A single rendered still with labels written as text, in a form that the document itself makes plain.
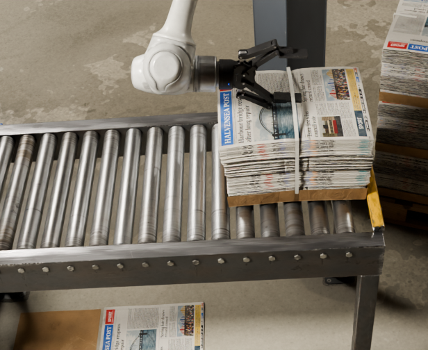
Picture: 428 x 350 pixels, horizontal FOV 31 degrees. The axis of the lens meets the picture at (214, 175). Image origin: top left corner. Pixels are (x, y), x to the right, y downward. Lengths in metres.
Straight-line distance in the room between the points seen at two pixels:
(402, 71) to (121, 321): 1.31
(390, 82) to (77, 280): 1.21
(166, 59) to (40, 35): 2.61
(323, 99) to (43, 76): 2.19
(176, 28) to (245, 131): 0.34
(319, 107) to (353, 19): 2.15
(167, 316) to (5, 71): 1.75
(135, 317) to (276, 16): 1.18
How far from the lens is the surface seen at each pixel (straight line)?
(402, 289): 2.92
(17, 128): 2.46
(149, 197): 2.14
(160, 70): 1.71
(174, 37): 1.75
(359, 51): 3.92
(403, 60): 2.58
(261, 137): 1.93
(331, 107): 2.01
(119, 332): 2.85
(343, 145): 1.94
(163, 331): 2.82
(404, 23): 2.67
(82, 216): 2.14
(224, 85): 1.92
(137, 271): 2.05
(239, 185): 2.03
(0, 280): 2.15
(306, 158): 1.97
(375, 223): 2.02
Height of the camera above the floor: 2.35
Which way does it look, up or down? 46 degrees down
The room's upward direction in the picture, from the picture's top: 6 degrees counter-clockwise
